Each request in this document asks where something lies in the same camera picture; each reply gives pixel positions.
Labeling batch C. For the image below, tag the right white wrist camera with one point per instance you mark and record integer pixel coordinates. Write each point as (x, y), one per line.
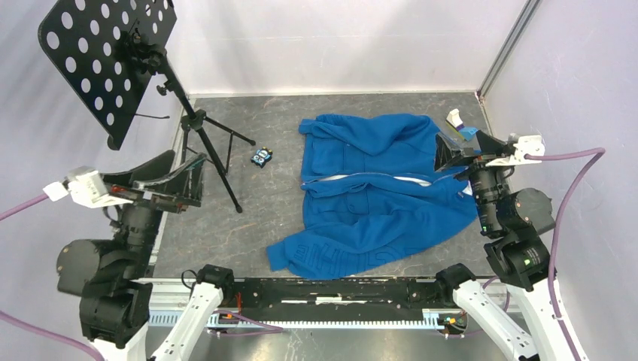
(520, 150)

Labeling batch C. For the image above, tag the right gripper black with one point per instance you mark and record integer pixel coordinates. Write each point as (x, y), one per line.
(493, 150)

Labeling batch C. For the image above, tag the black perforated music stand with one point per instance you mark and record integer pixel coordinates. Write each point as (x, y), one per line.
(108, 51)

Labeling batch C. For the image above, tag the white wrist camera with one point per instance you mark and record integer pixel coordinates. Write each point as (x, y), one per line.
(520, 150)
(86, 187)

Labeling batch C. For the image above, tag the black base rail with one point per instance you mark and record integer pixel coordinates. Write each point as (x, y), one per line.
(360, 300)

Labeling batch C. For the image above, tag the white blue toy block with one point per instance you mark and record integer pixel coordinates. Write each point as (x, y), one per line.
(453, 119)

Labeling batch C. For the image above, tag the small blue toy robot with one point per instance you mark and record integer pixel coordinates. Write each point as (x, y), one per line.
(262, 156)

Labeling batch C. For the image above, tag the white toothed cable tray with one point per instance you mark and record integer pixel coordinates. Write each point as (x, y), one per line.
(427, 321)

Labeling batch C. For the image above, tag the blue zip-up jacket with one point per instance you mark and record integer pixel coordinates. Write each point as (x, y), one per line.
(372, 196)

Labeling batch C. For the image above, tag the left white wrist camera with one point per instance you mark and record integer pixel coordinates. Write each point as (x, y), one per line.
(86, 187)

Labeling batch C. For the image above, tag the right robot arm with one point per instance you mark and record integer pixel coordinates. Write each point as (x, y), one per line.
(513, 222)

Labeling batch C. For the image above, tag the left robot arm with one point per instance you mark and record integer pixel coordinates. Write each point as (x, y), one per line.
(108, 275)

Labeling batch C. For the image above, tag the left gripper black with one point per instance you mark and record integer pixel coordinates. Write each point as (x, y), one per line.
(184, 181)

